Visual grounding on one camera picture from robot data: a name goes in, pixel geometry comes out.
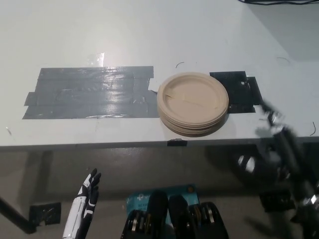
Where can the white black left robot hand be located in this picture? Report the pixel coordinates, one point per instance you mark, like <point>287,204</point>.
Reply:
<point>79,209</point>

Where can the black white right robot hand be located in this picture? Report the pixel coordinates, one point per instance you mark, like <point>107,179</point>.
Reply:
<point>276,129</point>

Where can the beige paper plate stack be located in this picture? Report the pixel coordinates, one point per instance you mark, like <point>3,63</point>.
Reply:
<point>193,99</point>

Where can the black floor tape square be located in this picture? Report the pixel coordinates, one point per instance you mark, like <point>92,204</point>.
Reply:
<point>46,212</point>

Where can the black tape patch on table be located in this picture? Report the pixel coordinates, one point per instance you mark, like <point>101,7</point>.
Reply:
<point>236,92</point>

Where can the teal cardboard box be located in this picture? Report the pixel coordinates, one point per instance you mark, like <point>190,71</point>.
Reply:
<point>139,199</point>

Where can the black diagonal table leg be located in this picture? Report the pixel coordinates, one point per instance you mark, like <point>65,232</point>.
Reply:
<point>17,216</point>

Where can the clear tape piece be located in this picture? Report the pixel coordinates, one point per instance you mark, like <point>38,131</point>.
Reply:
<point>96,58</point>

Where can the grey duct tape patch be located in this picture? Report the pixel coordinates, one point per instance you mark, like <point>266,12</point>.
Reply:
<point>87,99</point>

